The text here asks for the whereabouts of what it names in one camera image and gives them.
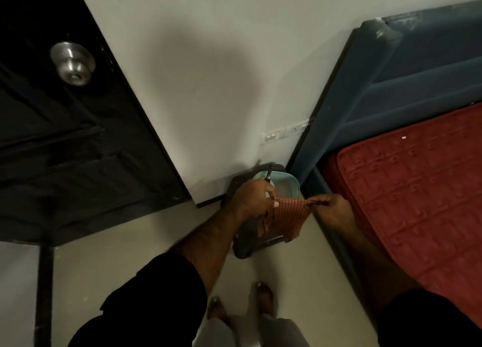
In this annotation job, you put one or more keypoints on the person's left foot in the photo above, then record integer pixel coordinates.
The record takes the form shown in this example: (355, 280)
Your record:
(217, 311)

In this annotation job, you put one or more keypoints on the person's foot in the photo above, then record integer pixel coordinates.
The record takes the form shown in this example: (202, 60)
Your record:
(265, 297)
(217, 311)

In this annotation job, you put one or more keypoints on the orange checked cloth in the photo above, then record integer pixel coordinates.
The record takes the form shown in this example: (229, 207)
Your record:
(290, 215)

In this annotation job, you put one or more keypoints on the black wooden door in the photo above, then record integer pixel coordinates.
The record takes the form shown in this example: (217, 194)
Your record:
(56, 132)

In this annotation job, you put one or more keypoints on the black right sleeve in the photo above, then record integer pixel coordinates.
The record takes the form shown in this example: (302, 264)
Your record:
(429, 320)

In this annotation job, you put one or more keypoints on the black sleeve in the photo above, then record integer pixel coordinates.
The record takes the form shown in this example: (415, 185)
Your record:
(429, 320)
(147, 305)

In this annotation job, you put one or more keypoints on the blue bed frame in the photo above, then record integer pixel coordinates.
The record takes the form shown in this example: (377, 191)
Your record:
(376, 94)

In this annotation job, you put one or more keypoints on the dark plastic stool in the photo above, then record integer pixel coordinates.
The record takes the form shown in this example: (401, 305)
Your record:
(248, 241)

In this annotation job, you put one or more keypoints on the person's right hand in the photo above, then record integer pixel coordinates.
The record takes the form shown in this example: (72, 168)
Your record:
(335, 211)

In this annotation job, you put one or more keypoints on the red quilted mattress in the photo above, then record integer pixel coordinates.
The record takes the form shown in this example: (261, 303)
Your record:
(414, 192)

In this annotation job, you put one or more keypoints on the black left sleeve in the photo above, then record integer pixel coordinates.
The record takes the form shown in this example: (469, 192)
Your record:
(147, 305)

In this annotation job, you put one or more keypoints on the person's right forearm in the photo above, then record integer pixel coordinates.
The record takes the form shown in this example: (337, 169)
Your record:
(372, 264)

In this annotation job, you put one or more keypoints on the person's right foot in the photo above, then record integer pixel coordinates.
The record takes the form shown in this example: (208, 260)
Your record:
(265, 297)

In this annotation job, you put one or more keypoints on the grey trousers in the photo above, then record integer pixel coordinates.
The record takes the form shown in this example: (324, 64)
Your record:
(271, 331)

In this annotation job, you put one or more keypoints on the person's left hand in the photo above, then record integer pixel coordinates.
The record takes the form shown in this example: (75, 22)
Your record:
(252, 203)

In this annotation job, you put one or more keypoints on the light green tray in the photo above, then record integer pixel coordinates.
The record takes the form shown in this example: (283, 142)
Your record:
(290, 183)

